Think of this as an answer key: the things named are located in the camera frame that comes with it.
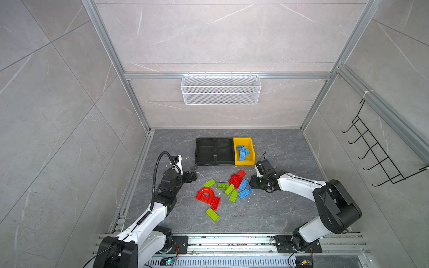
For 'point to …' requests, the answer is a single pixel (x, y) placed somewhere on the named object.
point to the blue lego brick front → (242, 155)
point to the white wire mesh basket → (220, 89)
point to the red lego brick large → (236, 179)
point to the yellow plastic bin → (249, 158)
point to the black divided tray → (214, 151)
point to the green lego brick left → (209, 183)
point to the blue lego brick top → (241, 147)
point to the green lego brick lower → (233, 196)
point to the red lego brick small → (242, 173)
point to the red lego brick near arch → (215, 202)
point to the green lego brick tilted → (229, 189)
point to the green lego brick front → (213, 215)
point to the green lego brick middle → (223, 185)
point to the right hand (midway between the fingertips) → (252, 181)
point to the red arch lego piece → (205, 195)
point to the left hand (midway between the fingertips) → (188, 161)
